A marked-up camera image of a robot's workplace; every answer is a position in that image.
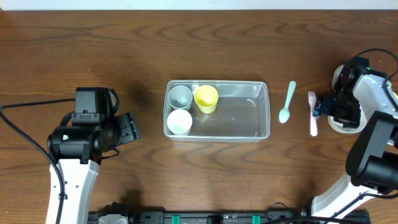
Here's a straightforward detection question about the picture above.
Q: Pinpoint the white plastic bowl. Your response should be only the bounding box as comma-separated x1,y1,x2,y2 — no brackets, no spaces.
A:
327,111,367,134

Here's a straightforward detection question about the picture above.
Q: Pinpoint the cream white plastic cup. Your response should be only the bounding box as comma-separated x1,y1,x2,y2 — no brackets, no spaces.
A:
167,110,193,136

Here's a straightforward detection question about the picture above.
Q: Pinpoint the grey plastic cup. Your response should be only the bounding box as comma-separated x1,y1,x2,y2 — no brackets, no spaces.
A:
168,85,193,111

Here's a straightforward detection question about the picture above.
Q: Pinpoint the yellow plastic cup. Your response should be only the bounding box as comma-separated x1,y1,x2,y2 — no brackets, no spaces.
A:
193,85,219,114

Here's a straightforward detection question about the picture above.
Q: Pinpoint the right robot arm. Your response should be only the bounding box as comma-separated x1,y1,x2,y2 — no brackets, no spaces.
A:
310,54,397,223

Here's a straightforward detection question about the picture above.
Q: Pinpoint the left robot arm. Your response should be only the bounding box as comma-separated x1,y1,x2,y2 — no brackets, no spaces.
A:
46,87,139,223

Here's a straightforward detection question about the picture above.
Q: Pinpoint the pink plastic fork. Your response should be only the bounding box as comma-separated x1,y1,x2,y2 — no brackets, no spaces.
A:
308,91,318,136

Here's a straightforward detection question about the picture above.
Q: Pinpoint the grey plastic bowl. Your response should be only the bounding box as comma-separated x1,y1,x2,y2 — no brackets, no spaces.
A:
331,65,344,92

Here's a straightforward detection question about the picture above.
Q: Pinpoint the mint green plastic spoon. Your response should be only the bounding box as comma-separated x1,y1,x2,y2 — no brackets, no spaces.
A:
279,81,297,123

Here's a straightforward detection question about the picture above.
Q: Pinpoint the clear plastic storage box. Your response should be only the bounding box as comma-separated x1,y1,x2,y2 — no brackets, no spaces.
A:
163,80,271,142

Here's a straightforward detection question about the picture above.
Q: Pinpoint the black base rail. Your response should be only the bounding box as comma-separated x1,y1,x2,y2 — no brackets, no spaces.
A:
86,202,371,224

